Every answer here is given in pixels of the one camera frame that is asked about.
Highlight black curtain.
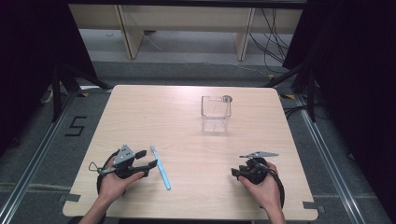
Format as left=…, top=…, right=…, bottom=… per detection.
left=0, top=0, right=98, bottom=157
left=282, top=0, right=396, bottom=218

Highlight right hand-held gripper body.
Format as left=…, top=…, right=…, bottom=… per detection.
left=236, top=150, right=279, bottom=186

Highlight black floor cables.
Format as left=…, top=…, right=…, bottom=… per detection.
left=282, top=104, right=332, bottom=121

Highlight grey tape piece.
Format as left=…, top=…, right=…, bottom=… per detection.
left=302, top=201, right=327, bottom=215
left=58, top=192, right=82, bottom=203

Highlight black metal stand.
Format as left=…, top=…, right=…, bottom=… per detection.
left=263, top=57, right=318, bottom=123
left=50, top=61, right=114, bottom=123

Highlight beige wooden desk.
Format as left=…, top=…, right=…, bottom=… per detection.
left=67, top=3, right=305, bottom=62

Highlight light blue toothbrush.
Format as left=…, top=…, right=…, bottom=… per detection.
left=149, top=144, right=173, bottom=191

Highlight bundle of black cables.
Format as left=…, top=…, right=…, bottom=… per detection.
left=247, top=7, right=294, bottom=75

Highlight clear plastic holder box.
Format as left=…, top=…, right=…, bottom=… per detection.
left=200, top=94, right=233, bottom=133

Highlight metal floor rail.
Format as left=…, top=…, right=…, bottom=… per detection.
left=293, top=92, right=366, bottom=224
left=0, top=91, right=78, bottom=224

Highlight person's right hand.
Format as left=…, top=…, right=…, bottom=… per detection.
left=238, top=161, right=283, bottom=213

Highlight person's left hand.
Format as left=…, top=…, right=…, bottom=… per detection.
left=98, top=169, right=146, bottom=203

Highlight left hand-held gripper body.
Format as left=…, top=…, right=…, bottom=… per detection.
left=88, top=144, right=149, bottom=180

